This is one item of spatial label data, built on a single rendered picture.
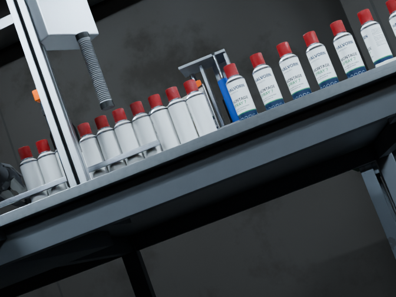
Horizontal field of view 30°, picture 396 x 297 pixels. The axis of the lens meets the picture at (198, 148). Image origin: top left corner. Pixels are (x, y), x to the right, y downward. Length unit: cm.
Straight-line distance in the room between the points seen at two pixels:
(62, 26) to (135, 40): 272
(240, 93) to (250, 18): 257
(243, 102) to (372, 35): 37
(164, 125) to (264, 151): 67
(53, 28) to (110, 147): 34
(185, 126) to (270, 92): 24
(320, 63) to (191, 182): 72
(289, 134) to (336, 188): 299
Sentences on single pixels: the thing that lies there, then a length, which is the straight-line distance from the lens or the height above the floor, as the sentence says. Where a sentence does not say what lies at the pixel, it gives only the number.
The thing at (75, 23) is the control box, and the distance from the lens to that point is 199.
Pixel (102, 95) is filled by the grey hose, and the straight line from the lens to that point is 191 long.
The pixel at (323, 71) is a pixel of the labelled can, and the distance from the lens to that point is 194.
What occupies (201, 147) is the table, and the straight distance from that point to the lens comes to 129.
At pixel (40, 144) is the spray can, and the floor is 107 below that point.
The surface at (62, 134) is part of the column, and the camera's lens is 188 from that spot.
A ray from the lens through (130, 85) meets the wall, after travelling 462.
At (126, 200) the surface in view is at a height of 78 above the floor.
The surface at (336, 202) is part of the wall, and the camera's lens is 430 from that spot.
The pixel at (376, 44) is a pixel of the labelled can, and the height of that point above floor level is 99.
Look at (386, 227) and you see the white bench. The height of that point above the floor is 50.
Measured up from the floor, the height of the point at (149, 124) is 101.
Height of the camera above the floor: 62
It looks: 8 degrees up
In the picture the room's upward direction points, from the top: 20 degrees counter-clockwise
